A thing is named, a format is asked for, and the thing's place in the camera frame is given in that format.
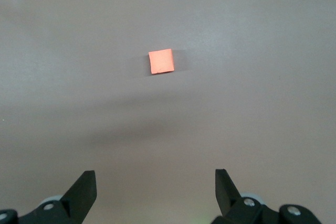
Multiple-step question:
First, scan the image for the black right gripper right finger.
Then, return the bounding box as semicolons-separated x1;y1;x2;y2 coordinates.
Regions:
209;168;322;224

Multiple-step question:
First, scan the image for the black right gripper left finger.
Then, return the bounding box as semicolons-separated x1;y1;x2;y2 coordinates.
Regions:
0;170;98;224

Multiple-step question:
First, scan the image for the orange foam block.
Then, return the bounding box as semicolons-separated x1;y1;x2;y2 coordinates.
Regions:
148;48;175;75

